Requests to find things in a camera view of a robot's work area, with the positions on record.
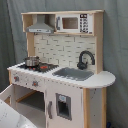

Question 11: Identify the small steel pot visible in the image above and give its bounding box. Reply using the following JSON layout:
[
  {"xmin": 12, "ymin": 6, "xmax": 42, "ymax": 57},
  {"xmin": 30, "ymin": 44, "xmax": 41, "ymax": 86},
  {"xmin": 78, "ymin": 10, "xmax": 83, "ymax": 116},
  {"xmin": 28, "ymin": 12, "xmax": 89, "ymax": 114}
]
[{"xmin": 24, "ymin": 56, "xmax": 40, "ymax": 66}]

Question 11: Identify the white oven door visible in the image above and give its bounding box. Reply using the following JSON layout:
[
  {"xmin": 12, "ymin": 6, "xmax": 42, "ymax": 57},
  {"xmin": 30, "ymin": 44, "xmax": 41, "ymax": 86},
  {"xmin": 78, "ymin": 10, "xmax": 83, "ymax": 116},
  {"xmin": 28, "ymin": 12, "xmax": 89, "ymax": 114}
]
[{"xmin": 0, "ymin": 85, "xmax": 15, "ymax": 107}]

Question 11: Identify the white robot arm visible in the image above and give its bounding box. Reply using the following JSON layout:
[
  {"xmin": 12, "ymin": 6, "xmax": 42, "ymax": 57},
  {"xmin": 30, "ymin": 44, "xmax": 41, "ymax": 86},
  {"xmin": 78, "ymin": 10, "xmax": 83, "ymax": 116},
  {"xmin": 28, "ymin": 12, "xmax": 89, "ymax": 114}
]
[{"xmin": 0, "ymin": 99, "xmax": 37, "ymax": 128}]

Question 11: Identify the wooden toy kitchen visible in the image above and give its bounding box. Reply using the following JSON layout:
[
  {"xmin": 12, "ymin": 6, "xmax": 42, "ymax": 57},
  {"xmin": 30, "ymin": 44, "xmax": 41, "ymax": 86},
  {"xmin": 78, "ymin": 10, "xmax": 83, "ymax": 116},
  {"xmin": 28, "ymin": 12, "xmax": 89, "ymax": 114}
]
[{"xmin": 7, "ymin": 9, "xmax": 117, "ymax": 128}]

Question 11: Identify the grey sink basin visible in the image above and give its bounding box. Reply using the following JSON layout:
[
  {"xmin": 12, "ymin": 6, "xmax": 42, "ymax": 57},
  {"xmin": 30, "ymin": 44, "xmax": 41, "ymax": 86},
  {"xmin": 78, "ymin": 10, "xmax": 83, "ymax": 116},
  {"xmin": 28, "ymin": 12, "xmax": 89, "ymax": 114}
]
[{"xmin": 53, "ymin": 67, "xmax": 93, "ymax": 81}]

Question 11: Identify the black toy faucet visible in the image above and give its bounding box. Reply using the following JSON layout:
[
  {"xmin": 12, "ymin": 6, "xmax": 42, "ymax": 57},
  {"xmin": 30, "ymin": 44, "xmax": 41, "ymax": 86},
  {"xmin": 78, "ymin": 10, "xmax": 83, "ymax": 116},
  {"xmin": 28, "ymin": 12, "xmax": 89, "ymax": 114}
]
[{"xmin": 77, "ymin": 50, "xmax": 95, "ymax": 70}]

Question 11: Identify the black stovetop with red burners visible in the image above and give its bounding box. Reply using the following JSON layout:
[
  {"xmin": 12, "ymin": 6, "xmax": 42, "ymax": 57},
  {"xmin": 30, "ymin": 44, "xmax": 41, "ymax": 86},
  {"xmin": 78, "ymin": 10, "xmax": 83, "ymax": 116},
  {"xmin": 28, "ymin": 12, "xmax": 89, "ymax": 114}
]
[{"xmin": 21, "ymin": 63, "xmax": 57, "ymax": 73}]

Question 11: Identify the right red stove knob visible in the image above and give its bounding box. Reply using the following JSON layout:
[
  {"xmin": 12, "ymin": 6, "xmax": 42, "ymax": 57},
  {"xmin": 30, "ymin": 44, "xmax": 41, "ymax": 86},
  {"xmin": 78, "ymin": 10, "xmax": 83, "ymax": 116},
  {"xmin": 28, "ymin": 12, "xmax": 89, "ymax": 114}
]
[{"xmin": 32, "ymin": 81, "xmax": 38, "ymax": 87}]

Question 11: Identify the red stove knob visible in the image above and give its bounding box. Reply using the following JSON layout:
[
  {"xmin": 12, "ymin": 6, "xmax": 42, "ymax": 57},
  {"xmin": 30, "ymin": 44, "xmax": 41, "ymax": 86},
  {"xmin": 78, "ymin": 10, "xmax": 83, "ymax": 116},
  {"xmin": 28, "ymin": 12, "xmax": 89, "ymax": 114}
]
[
  {"xmin": 13, "ymin": 75, "xmax": 20, "ymax": 83},
  {"xmin": 32, "ymin": 81, "xmax": 38, "ymax": 87}
]

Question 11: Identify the white cabinet door with dispenser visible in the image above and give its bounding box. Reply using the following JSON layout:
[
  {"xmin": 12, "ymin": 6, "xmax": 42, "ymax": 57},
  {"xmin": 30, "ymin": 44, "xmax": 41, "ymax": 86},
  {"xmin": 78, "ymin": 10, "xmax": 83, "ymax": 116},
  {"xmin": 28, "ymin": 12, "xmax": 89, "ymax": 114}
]
[{"xmin": 46, "ymin": 87, "xmax": 83, "ymax": 128}]

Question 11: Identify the toy microwave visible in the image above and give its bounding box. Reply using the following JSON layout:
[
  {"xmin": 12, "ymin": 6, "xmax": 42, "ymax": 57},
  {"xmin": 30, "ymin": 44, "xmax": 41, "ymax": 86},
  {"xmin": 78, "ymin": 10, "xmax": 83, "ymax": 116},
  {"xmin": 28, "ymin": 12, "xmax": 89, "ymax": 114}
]
[{"xmin": 56, "ymin": 14, "xmax": 93, "ymax": 34}]

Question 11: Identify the grey range hood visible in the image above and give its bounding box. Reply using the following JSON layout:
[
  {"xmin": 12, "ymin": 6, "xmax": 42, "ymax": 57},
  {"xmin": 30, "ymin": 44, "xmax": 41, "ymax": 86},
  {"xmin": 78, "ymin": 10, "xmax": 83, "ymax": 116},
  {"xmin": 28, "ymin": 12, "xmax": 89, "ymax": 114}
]
[{"xmin": 26, "ymin": 15, "xmax": 54, "ymax": 34}]

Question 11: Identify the left red stove knob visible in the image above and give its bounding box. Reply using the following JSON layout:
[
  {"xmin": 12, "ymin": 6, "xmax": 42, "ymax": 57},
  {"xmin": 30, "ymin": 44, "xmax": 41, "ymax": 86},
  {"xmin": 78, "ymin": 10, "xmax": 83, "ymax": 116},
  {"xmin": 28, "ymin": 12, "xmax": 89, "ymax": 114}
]
[{"xmin": 13, "ymin": 75, "xmax": 20, "ymax": 83}]

